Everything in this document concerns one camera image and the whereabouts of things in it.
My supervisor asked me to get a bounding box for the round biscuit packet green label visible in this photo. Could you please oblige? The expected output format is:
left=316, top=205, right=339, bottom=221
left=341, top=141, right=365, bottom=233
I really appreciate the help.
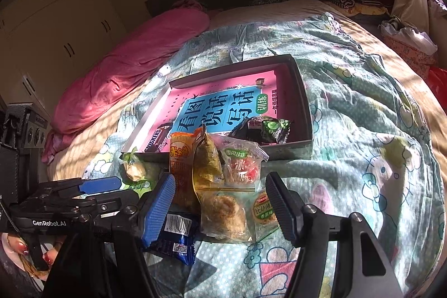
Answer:
left=249, top=189, right=280, bottom=243

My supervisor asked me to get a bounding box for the brown chocolate bar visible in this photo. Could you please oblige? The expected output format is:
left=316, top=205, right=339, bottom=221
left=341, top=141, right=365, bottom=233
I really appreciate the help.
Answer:
left=141, top=125, right=173, bottom=152

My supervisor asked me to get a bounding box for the printed cartoon blanket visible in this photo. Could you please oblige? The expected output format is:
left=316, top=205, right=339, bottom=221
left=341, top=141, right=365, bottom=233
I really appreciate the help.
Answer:
left=80, top=12, right=442, bottom=298

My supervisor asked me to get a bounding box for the black and green snack packet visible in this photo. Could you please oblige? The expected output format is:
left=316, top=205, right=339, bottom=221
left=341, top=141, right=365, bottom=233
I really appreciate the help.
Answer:
left=229, top=116, right=292, bottom=146

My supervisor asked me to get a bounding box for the pink quilt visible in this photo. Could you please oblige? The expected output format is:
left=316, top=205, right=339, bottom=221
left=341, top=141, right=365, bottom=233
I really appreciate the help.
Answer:
left=41, top=0, right=210, bottom=164

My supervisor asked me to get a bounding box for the orange snack packet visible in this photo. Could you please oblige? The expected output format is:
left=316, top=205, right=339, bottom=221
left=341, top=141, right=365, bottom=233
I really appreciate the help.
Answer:
left=169, top=131, right=202, bottom=215

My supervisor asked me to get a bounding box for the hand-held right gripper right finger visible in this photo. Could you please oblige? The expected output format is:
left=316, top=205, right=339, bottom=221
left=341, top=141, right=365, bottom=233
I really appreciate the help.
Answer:
left=265, top=172, right=406, bottom=298

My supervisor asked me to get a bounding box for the clear packet with red candy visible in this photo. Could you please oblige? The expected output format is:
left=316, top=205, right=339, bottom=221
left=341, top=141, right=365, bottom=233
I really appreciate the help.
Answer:
left=213, top=135, right=269, bottom=194

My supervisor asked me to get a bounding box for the red bag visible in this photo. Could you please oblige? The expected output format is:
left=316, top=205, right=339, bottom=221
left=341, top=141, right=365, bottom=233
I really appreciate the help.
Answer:
left=426, top=66, right=447, bottom=103

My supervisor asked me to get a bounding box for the blue snack packet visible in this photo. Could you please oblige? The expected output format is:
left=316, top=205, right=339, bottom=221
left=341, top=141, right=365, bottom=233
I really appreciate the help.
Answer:
left=145, top=212, right=199, bottom=266

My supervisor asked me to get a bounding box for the person's left forearm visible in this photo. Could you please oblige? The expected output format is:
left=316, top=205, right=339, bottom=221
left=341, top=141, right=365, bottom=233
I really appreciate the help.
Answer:
left=0, top=249, right=47, bottom=298

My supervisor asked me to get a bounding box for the bed with beige sheet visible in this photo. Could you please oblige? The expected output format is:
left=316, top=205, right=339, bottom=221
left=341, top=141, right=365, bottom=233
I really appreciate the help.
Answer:
left=45, top=0, right=447, bottom=180

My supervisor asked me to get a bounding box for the small green pastry packet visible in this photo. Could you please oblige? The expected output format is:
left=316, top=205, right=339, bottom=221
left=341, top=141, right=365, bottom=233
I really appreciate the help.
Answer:
left=120, top=147, right=158, bottom=194

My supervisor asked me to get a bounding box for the grey cardboard box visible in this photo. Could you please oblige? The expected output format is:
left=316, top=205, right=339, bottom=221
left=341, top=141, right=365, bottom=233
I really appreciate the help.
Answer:
left=121, top=54, right=314, bottom=162

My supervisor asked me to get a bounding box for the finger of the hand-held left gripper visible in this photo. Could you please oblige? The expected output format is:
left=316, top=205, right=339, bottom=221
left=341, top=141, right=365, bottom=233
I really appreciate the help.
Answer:
left=79, top=189, right=140, bottom=219
left=58, top=176, right=122, bottom=198

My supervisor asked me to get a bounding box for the person's left hand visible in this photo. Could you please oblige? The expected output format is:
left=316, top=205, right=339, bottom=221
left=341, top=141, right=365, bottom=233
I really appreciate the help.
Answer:
left=2, top=233, right=64, bottom=271

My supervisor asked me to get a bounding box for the white cloth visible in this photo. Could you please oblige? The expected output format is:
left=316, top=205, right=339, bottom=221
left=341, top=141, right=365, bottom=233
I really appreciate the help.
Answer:
left=380, top=17, right=438, bottom=54

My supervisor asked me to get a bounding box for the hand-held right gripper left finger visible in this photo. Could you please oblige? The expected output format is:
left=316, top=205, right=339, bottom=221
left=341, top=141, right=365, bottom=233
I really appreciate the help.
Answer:
left=42, top=172, right=176, bottom=298

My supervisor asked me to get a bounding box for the clear packet with floss pastry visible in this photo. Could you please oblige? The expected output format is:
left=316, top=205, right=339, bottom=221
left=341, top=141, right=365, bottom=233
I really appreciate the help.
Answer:
left=199, top=184, right=257, bottom=244

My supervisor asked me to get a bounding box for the pink patterned box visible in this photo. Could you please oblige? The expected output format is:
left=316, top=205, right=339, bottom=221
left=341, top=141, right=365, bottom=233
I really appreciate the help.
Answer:
left=382, top=33, right=437, bottom=78

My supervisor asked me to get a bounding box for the cream wardrobe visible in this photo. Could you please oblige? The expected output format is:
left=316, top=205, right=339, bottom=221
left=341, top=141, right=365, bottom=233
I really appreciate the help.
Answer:
left=0, top=0, right=128, bottom=110

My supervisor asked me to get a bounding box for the pink and blue book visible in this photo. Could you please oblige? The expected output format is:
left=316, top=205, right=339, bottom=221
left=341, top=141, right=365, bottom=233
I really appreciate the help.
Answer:
left=140, top=71, right=280, bottom=152

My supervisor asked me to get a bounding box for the long yellow snack packet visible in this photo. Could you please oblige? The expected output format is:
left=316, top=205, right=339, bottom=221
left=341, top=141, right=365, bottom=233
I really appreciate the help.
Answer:
left=193, top=125, right=226, bottom=190

